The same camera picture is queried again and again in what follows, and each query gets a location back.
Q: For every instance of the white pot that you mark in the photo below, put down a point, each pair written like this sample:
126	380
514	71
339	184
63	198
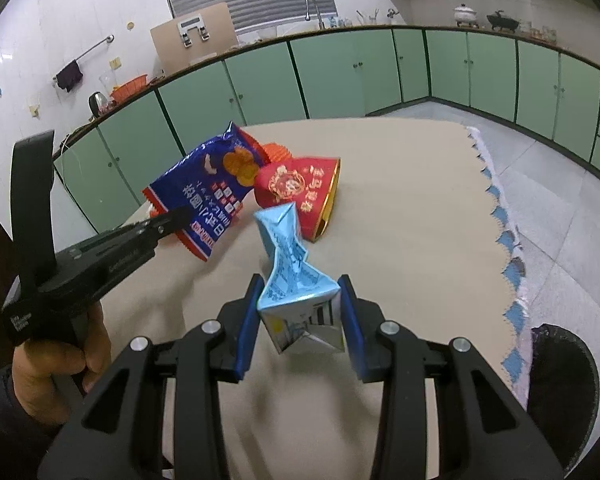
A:
466	14

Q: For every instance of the yellow wall socket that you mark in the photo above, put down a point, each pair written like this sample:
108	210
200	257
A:
114	63

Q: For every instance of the green lower cabinets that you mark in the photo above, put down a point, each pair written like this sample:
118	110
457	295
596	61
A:
330	75

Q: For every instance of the clear glass jar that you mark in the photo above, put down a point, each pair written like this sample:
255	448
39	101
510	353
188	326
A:
536	30
550	35

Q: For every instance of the orange foam net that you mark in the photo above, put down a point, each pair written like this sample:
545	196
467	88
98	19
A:
276	154

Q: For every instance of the light blue drink carton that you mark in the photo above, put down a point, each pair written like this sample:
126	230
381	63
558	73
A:
290	280

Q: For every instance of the orange basket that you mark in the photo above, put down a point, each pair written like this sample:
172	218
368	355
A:
130	89

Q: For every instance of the blue snack bag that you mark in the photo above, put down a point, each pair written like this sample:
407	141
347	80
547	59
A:
205	175

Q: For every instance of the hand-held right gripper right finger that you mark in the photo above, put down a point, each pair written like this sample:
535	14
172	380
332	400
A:
352	330

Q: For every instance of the utensil holder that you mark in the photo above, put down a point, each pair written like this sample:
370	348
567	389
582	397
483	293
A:
367	19

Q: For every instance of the metal faucet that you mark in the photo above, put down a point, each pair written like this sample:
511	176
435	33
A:
308	7

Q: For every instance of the person's left hand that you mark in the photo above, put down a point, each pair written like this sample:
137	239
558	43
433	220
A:
45	385

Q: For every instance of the clear plastic pitcher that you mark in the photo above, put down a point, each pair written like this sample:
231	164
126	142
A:
107	85

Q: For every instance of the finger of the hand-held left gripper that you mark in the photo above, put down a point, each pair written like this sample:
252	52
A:
172	220

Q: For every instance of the person's left forearm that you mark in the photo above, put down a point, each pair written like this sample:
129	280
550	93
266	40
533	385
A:
10	440

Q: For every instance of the beige tablecloth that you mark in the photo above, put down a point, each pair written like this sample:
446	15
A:
420	240

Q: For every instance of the white blue scalloped lace cloth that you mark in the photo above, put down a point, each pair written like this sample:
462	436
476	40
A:
512	280

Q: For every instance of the black trash bin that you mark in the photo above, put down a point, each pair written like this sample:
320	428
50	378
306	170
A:
560	385

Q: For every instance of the steel electric kettle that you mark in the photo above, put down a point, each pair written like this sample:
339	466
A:
97	105

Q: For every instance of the black wok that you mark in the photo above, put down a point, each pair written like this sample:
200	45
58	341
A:
502	21

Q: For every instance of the red gold packet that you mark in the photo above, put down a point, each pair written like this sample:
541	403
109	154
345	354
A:
300	190

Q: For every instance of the metal towel rail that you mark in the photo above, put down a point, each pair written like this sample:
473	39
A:
97	45

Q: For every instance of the beige wall socket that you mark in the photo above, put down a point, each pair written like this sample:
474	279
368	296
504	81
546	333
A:
33	111

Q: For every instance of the brown water dispenser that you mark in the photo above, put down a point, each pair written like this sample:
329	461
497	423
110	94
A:
170	45

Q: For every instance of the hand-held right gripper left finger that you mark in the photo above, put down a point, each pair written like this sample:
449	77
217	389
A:
247	330

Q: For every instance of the dark towel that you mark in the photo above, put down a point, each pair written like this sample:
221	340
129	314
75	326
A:
69	76

